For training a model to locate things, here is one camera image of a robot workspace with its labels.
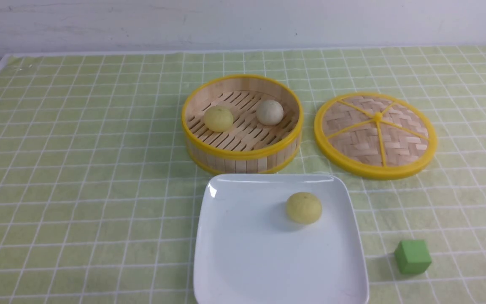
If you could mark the yellow steamed bun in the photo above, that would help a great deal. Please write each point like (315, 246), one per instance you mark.
(218, 118)
(304, 208)

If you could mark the grey-brown steamed bun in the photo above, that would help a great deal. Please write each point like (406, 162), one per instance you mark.
(269, 112)

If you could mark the yellow steamed bun on plate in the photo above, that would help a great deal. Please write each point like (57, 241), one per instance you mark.
(304, 208)

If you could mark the white square plate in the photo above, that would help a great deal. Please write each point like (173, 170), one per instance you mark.
(248, 251)

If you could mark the bamboo steamer basket yellow rim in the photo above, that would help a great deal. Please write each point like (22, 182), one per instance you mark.
(248, 146)

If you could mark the woven bamboo steamer lid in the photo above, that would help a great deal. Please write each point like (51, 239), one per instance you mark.
(375, 136)

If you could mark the green checkered tablecloth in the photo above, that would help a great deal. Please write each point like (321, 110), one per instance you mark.
(99, 200)

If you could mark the green cube block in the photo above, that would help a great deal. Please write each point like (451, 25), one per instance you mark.
(412, 257)

